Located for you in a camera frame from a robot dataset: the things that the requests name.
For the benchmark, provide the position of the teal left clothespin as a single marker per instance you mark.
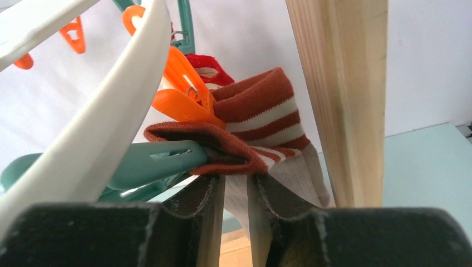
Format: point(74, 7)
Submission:
point(82, 172)

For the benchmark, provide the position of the orange clothespin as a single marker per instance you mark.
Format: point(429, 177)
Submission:
point(186, 98)
point(73, 34)

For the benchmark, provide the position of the wooden hanger stand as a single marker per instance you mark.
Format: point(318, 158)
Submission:
point(342, 46)

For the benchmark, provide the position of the orange front clothespin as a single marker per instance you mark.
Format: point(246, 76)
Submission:
point(186, 98)

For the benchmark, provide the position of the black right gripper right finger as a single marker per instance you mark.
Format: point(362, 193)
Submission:
point(286, 230)

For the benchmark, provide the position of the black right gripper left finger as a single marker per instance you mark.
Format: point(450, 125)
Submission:
point(184, 230)

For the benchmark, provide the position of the orange cuffed grey sock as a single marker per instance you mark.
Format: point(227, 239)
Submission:
point(262, 111)

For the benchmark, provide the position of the teal clothespin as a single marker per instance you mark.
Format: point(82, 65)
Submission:
point(183, 40)
point(82, 172)

